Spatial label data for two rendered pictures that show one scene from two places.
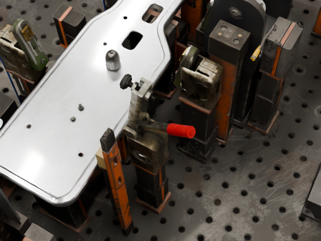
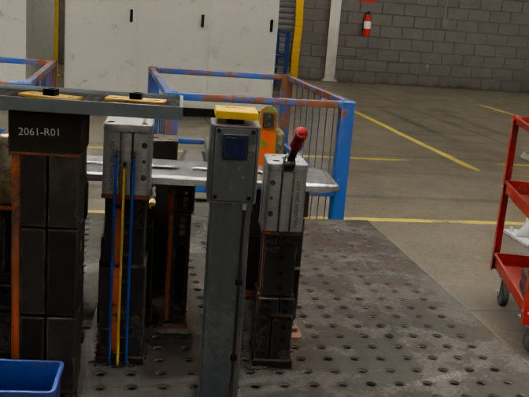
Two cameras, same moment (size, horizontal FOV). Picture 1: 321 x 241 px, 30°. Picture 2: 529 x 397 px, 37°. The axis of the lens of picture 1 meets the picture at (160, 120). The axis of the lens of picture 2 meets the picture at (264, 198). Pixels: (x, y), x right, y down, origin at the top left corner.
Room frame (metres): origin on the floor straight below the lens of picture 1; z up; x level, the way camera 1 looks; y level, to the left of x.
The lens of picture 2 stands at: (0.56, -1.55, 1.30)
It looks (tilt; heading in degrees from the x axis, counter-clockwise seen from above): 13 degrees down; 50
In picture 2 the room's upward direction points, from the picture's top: 4 degrees clockwise
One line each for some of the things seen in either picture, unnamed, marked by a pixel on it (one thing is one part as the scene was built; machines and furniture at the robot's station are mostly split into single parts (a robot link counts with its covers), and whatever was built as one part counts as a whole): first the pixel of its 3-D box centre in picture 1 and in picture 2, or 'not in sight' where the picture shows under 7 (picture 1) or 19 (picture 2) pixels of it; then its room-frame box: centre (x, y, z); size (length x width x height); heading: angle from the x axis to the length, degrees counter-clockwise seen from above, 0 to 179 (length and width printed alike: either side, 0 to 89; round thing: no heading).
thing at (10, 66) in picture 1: (31, 80); not in sight; (0.80, 0.31, 0.87); 0.12 x 0.09 x 0.35; 57
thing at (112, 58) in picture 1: (112, 60); not in sight; (0.74, 0.10, 1.02); 0.03 x 0.03 x 0.07
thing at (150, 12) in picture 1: (153, 53); not in sight; (0.87, 0.01, 0.84); 0.12 x 0.05 x 0.29; 57
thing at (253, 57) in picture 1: (263, 41); not in sight; (0.71, -0.22, 1.09); 0.10 x 0.01 x 0.01; 147
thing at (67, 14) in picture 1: (77, 52); not in sight; (0.89, 0.20, 0.84); 0.11 x 0.08 x 0.29; 57
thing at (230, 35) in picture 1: (222, 89); not in sight; (0.72, -0.15, 0.91); 0.07 x 0.05 x 0.42; 57
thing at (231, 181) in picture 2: not in sight; (225, 268); (1.25, -0.64, 0.92); 0.08 x 0.08 x 0.44; 57
